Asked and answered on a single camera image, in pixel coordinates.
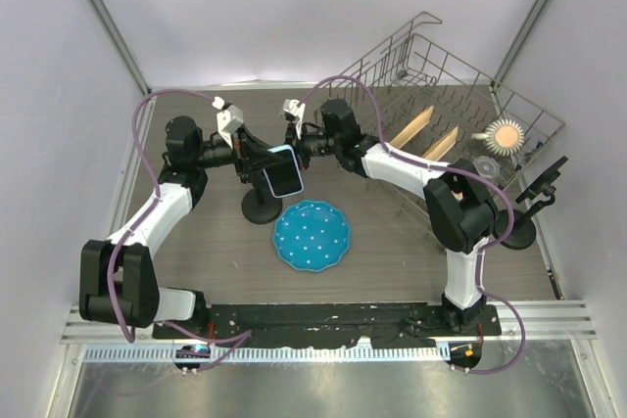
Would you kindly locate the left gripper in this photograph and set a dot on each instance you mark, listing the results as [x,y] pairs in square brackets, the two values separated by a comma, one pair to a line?
[248,153]

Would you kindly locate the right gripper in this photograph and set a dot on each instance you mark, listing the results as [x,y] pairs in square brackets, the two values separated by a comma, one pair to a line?
[292,136]

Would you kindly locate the black phone stand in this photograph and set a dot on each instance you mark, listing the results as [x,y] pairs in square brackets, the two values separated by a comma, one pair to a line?
[260,207]
[524,232]

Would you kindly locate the black phone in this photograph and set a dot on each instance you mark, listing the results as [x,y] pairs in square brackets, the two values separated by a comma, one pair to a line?
[544,184]

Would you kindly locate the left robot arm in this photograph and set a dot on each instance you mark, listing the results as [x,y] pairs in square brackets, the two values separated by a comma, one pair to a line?
[118,283]

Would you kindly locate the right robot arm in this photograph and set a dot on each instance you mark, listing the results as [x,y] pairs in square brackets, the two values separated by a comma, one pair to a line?
[460,209]

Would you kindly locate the blue polka dot plate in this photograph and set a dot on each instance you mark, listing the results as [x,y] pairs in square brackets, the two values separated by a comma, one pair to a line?
[312,236]

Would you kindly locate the beige plate, rear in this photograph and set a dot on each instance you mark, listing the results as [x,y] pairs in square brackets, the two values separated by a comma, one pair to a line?
[412,128]

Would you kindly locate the beige plate, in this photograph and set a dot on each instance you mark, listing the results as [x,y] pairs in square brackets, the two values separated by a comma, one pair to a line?
[412,128]
[442,146]

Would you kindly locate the beige plate, front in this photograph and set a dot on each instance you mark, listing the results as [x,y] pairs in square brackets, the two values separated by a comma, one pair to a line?
[442,146]

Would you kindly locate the clear glass cup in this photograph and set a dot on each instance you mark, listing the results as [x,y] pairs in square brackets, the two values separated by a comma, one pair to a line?
[487,167]

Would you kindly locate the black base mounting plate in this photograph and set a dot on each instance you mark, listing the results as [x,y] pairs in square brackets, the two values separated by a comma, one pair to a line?
[336,325]

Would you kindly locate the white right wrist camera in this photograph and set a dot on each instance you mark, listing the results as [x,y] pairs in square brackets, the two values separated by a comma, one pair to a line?
[294,110]

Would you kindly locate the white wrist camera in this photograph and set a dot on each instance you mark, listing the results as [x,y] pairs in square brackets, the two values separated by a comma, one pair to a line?
[294,110]
[229,119]

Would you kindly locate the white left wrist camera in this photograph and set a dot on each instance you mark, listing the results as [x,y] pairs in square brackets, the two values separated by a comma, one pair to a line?
[229,119]

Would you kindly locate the grey wire dish rack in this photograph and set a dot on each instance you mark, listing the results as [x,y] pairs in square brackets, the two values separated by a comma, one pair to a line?
[407,72]

